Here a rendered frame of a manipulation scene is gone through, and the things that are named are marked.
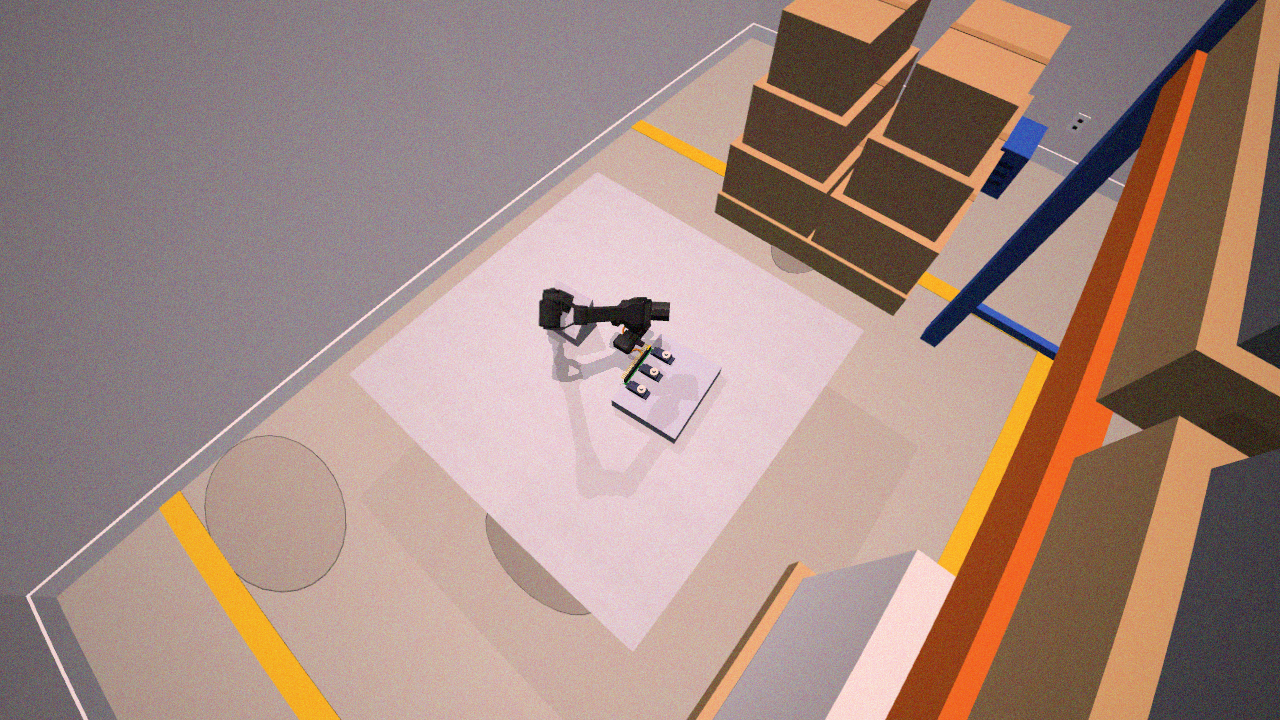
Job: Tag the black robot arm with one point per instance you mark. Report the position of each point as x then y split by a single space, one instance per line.
637 311

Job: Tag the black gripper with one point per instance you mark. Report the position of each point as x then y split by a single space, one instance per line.
626 342

